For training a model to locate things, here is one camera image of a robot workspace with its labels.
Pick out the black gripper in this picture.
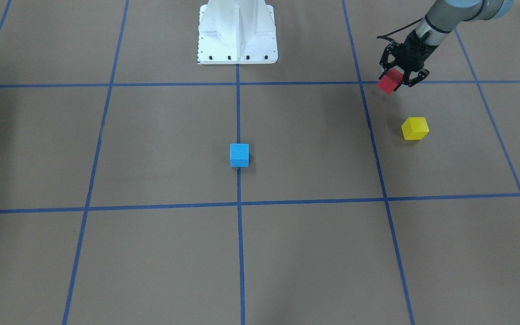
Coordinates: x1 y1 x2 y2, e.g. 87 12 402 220
379 35 434 87

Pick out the red wooden block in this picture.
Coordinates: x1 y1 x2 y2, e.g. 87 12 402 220
377 68 403 95

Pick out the blue wooden block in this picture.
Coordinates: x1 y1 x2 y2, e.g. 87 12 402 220
229 143 250 168

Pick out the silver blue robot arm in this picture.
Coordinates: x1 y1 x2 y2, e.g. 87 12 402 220
377 0 514 94

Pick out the yellow wooden block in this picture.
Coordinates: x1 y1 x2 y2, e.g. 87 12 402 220
401 117 429 141

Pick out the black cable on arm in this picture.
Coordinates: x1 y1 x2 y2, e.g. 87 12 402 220
376 18 423 42

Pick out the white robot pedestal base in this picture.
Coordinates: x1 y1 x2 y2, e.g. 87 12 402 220
197 0 279 65

